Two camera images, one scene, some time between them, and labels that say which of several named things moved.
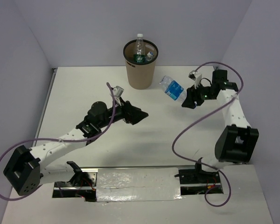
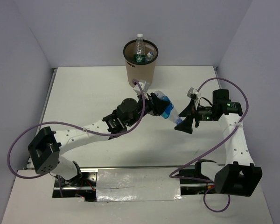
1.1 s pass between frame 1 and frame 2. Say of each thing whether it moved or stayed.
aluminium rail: stayed
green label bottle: stayed
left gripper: moved
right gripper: moved
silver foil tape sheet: stayed
